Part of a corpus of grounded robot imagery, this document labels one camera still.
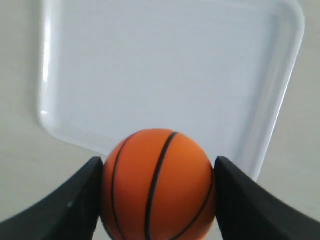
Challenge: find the small orange basketball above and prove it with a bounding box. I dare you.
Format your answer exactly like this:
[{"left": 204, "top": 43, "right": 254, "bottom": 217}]
[{"left": 100, "top": 128, "right": 216, "bottom": 240}]

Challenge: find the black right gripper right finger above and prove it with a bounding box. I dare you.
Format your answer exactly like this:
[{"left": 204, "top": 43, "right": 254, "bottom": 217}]
[{"left": 214, "top": 156, "right": 320, "bottom": 240}]

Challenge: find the white plastic tray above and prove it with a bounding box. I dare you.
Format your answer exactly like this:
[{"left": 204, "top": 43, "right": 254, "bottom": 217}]
[{"left": 38, "top": 0, "right": 305, "bottom": 180}]

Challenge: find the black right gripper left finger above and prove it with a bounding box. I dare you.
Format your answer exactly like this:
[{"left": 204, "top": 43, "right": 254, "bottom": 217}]
[{"left": 0, "top": 157, "right": 103, "bottom": 240}]

